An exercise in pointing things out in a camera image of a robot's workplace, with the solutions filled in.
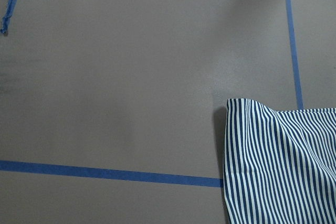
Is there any striped polo shirt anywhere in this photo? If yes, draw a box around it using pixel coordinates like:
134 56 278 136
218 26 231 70
223 99 335 223

